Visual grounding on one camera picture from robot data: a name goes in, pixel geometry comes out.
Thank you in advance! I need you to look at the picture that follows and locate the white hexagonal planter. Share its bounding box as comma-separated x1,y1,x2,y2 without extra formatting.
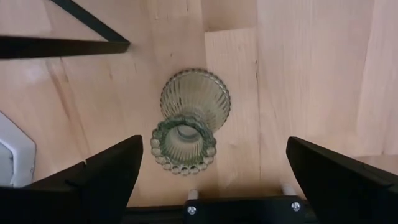
0,110,37,188

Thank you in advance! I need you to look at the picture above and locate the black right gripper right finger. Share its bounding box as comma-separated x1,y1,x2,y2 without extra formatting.
285,136,398,224

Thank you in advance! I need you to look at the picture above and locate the green glass candlestick holder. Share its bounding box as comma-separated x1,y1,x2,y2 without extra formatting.
150,68,232,176

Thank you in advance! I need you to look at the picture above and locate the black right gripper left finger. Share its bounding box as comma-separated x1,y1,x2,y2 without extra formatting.
0,134,144,224

